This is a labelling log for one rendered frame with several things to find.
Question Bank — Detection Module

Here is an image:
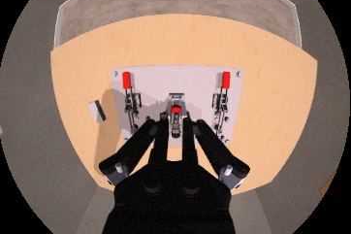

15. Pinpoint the grey rectangular block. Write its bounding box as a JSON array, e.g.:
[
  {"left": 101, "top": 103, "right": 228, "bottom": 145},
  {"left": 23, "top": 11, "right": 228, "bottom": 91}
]
[{"left": 87, "top": 100, "right": 106, "bottom": 123}]

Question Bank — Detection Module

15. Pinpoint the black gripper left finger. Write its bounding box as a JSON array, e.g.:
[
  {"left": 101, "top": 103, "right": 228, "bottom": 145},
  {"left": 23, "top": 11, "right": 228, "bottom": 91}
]
[{"left": 99, "top": 101, "right": 172, "bottom": 193}]

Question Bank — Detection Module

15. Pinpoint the toggle clamp with red handle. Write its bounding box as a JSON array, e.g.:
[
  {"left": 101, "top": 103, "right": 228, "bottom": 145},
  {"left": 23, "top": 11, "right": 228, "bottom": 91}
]
[
  {"left": 122, "top": 72, "right": 142, "bottom": 135},
  {"left": 212, "top": 72, "right": 231, "bottom": 135},
  {"left": 169, "top": 93, "right": 184, "bottom": 138}
]

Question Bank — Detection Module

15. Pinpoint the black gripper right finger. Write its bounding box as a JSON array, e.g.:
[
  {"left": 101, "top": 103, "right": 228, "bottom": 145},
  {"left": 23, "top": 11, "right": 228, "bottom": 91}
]
[{"left": 180, "top": 101, "right": 250, "bottom": 194}]

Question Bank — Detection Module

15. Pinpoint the grey fixture plate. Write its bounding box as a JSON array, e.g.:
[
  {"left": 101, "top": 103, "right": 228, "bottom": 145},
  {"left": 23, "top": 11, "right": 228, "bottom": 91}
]
[{"left": 111, "top": 65, "right": 243, "bottom": 145}]

